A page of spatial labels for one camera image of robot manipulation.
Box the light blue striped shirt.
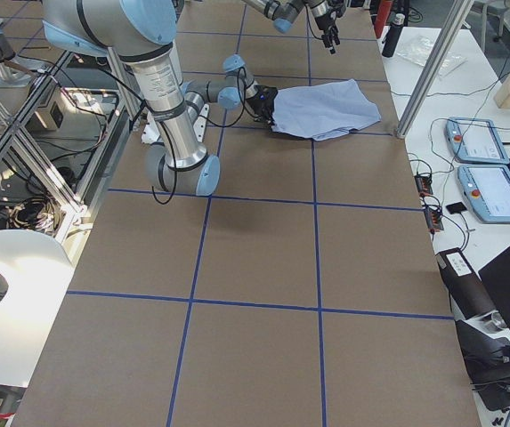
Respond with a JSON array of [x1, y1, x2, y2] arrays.
[[271, 79, 381, 141]]

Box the red cylinder bottle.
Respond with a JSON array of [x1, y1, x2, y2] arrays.
[[374, 0, 393, 39]]

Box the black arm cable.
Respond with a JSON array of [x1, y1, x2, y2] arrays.
[[151, 66, 255, 206]]

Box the grey aluminium frame post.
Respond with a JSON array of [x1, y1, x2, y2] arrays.
[[394, 0, 474, 140]]

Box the black floor cables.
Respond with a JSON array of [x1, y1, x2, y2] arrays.
[[7, 195, 67, 235]]

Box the aluminium frame structure right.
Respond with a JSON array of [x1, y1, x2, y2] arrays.
[[0, 26, 149, 268]]

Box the blue teach pendant upper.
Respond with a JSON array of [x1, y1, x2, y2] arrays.
[[444, 117, 510, 165]]

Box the clear plastic bag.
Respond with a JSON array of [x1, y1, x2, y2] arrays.
[[394, 34, 469, 79]]

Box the orange circuit board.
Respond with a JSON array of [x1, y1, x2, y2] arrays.
[[423, 205, 444, 235], [414, 173, 433, 197]]

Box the orange circuit board upper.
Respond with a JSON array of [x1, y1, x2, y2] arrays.
[[414, 173, 433, 197]]

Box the blue teach pendant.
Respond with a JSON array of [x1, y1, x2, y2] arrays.
[[444, 117, 510, 165], [457, 165, 510, 224]]

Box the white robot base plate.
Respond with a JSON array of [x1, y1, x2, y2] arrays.
[[141, 102, 211, 146]]

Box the blue teach pendant lower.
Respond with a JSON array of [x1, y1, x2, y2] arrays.
[[457, 165, 510, 224]]

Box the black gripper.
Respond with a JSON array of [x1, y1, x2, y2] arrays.
[[247, 86, 279, 123], [312, 8, 340, 54]]

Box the white curved chair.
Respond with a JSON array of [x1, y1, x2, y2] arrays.
[[0, 230, 74, 388]]

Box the black water bottle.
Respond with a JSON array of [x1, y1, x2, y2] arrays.
[[382, 13, 406, 58]]

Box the orange circuit board lower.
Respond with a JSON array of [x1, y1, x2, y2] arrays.
[[423, 205, 444, 235]]

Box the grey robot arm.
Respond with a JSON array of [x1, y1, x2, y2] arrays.
[[244, 0, 349, 54], [43, 1, 278, 196]]

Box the brown paper roll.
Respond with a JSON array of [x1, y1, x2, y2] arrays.
[[435, 248, 497, 318]]

